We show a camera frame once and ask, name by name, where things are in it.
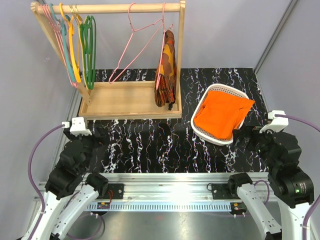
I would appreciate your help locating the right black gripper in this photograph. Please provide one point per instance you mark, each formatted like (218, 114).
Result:
(244, 131)

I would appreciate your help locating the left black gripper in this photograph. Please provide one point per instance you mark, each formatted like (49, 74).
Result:
(104, 139)

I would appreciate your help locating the orange trousers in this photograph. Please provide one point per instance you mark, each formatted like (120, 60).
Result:
(221, 113)

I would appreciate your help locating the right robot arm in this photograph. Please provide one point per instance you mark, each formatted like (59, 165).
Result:
(292, 187)

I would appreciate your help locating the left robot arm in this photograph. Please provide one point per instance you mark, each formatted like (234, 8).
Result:
(70, 188)

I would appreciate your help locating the camouflage patterned trousers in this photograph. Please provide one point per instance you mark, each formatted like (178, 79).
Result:
(165, 93)

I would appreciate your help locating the green hanger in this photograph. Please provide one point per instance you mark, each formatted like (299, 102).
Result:
(92, 38)
(86, 53)

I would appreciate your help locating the yellow hanger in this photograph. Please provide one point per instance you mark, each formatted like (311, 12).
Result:
(78, 20)
(71, 32)

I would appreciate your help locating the teal hanger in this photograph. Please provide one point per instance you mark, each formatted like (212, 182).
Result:
(65, 47)

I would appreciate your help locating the wooden clothes rack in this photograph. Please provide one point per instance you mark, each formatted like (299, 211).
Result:
(114, 99)

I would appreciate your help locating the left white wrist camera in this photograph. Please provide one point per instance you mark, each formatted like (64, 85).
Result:
(75, 127)

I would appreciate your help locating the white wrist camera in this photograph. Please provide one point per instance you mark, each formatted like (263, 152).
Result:
(277, 123)
(75, 127)

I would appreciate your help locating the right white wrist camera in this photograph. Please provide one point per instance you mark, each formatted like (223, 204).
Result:
(277, 123)

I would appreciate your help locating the aluminium mounting rail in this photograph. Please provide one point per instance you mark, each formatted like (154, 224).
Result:
(168, 192)

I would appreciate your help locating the pink wire hanger with camouflage trousers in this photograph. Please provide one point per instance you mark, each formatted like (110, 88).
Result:
(157, 82)

